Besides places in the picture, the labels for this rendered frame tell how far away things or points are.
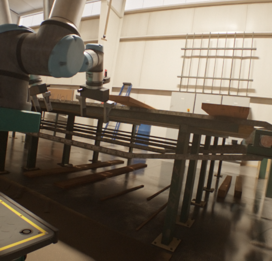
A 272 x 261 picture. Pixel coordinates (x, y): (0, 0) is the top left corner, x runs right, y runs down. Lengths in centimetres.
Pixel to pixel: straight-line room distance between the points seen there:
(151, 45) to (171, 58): 107
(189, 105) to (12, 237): 650
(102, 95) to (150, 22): 840
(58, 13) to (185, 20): 811
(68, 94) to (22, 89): 968
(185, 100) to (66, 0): 648
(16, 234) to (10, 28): 62
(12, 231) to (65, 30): 65
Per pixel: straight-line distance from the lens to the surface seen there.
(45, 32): 63
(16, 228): 87
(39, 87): 126
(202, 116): 122
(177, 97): 710
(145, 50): 885
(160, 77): 815
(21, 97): 66
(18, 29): 69
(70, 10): 67
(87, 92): 97
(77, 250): 135
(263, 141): 102
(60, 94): 1069
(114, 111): 141
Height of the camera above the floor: 74
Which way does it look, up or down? level
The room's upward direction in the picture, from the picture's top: 8 degrees clockwise
